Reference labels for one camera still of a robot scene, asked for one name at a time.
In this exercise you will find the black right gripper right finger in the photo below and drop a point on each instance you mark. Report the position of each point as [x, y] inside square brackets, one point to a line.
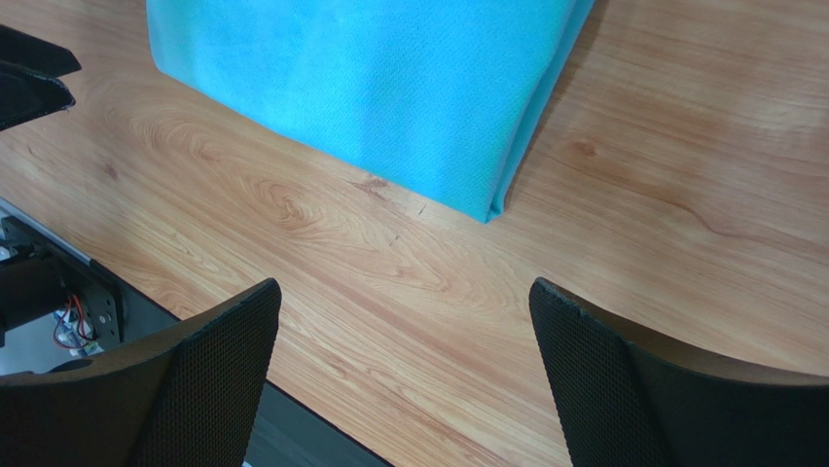
[627, 395]

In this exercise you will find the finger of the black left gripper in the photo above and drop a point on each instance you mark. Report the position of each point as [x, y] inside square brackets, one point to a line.
[27, 95]
[34, 54]

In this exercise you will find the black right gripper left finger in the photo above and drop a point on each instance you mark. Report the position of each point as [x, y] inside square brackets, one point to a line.
[186, 395]

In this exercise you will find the mint green t shirt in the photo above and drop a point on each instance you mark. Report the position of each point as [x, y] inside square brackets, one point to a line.
[439, 97]

